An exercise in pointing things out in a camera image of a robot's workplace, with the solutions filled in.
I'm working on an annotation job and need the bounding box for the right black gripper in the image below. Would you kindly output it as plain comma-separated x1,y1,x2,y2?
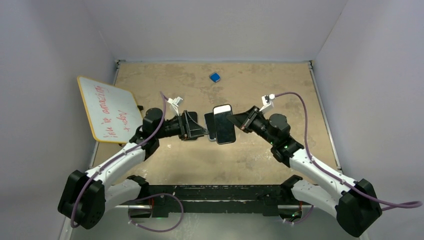
227,106,277,146

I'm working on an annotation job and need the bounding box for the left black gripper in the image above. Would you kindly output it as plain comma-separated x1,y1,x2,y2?
155,111,208,141

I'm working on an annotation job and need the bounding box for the black phone with camera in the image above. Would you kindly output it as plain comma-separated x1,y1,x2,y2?
181,110,201,141

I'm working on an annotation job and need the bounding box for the light blue phone case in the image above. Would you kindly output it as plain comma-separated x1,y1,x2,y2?
202,111,218,143

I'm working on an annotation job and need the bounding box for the black phone case edge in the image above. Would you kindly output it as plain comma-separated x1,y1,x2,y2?
211,103,237,146

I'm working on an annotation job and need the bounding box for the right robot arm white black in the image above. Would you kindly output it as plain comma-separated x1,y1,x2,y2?
227,106,382,238

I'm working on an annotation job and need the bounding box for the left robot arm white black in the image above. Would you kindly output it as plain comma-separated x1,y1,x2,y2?
57,108,209,230

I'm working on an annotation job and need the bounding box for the blue eraser block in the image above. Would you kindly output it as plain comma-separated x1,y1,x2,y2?
209,72,221,83

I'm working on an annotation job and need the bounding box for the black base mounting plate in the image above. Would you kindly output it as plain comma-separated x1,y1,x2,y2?
128,184,307,220

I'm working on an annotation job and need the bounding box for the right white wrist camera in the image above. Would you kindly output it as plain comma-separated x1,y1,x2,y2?
259,94,276,114

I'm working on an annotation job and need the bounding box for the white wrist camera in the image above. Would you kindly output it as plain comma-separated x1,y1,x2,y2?
259,94,276,114
167,96,184,116

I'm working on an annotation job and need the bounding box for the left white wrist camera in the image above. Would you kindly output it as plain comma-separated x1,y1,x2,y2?
167,96,184,116

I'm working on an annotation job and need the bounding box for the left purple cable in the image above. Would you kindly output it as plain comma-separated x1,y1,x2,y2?
70,91,184,233

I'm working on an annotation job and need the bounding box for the aluminium frame rail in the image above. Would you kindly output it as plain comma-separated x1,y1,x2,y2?
59,185,369,240

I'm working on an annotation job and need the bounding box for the white whiteboard yellow frame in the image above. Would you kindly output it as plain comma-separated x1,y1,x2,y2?
77,76,142,144

